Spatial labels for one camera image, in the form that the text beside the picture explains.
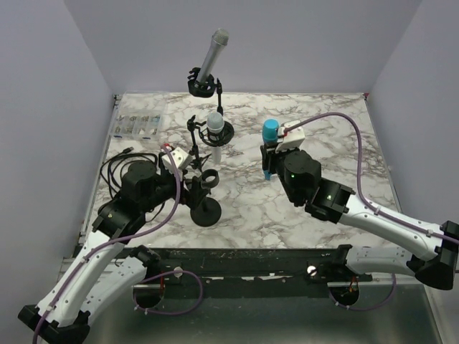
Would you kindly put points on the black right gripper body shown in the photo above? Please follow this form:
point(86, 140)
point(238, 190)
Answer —
point(274, 161)

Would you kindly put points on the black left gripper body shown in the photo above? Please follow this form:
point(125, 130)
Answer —
point(185, 194)

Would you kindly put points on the black short clip stand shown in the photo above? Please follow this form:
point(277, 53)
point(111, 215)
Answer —
point(209, 211)

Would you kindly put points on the blue microphone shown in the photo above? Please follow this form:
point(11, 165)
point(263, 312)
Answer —
point(269, 137)

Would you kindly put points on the white microphone grey head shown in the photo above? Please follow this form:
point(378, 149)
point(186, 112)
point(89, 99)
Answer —
point(215, 125)

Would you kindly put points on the silver microphone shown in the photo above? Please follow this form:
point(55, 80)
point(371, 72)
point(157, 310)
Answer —
point(218, 42)

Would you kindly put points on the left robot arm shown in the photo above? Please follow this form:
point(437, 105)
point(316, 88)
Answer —
point(67, 312)

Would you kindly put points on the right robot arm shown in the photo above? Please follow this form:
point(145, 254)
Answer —
point(427, 251)

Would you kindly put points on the clear plastic parts box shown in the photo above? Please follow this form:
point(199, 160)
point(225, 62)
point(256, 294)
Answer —
point(138, 124)

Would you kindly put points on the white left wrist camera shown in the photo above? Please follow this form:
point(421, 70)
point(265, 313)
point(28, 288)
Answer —
point(178, 156)

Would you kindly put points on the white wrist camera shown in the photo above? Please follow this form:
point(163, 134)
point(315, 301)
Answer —
point(178, 156)
point(290, 140)

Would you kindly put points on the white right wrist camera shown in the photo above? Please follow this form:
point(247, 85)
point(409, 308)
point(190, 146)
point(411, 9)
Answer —
point(290, 140)

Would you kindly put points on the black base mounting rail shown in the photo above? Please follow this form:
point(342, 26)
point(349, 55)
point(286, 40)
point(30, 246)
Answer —
point(245, 273)

